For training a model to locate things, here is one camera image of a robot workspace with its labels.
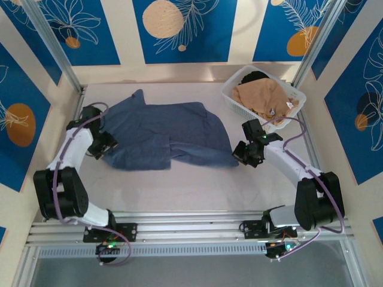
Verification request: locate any blue t-shirt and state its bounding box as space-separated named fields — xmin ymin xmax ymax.
xmin=100 ymin=88 xmax=239 ymax=172

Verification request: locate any white plastic basket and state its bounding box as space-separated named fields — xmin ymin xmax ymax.
xmin=221 ymin=65 xmax=308 ymax=134

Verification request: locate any tan t-shirt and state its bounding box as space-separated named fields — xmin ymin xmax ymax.
xmin=232 ymin=78 xmax=301 ymax=126

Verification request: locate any black t-shirt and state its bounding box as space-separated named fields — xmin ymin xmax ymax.
xmin=241 ymin=71 xmax=272 ymax=86

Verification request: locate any right controller circuit board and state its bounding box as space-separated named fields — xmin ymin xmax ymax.
xmin=265 ymin=240 xmax=302 ymax=259

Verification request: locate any controller circuit board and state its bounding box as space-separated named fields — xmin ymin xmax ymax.
xmin=265 ymin=240 xmax=302 ymax=259
xmin=95 ymin=242 xmax=125 ymax=257

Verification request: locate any left controller circuit board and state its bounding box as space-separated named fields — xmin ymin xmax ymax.
xmin=95 ymin=242 xmax=125 ymax=257

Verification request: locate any grey metal sheet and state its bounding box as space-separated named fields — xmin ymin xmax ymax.
xmin=29 ymin=257 xmax=354 ymax=287

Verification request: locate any aluminium side rail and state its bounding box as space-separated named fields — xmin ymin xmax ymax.
xmin=43 ymin=85 xmax=87 ymax=222
xmin=299 ymin=86 xmax=336 ymax=215

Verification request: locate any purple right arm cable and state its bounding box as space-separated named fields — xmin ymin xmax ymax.
xmin=262 ymin=117 xmax=345 ymax=261

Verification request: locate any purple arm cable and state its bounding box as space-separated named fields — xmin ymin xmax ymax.
xmin=52 ymin=102 xmax=132 ymax=266
xmin=262 ymin=117 xmax=345 ymax=261

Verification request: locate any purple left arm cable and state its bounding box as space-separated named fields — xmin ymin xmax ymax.
xmin=52 ymin=102 xmax=132 ymax=266

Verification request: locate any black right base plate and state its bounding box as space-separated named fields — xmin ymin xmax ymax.
xmin=241 ymin=220 xmax=299 ymax=240

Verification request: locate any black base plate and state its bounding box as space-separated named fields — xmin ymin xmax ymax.
xmin=241 ymin=220 xmax=299 ymax=240
xmin=83 ymin=222 xmax=138 ymax=243

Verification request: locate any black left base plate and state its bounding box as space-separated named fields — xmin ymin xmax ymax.
xmin=83 ymin=222 xmax=138 ymax=243

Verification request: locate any blue floral wall panel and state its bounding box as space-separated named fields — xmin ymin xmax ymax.
xmin=0 ymin=43 xmax=52 ymax=193
xmin=31 ymin=0 xmax=121 ymax=67
xmin=132 ymin=0 xmax=238 ymax=65
xmin=324 ymin=26 xmax=383 ymax=186
xmin=253 ymin=0 xmax=338 ymax=63

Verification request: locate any aluminium frame rail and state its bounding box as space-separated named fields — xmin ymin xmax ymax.
xmin=25 ymin=210 xmax=355 ymax=248

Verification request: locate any aluminium frame post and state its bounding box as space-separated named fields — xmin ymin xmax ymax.
xmin=291 ymin=0 xmax=352 ymax=87
xmin=22 ymin=0 xmax=86 ymax=93

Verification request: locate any grey slotted cable duct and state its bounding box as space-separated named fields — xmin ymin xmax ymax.
xmin=37 ymin=242 xmax=270 ymax=258

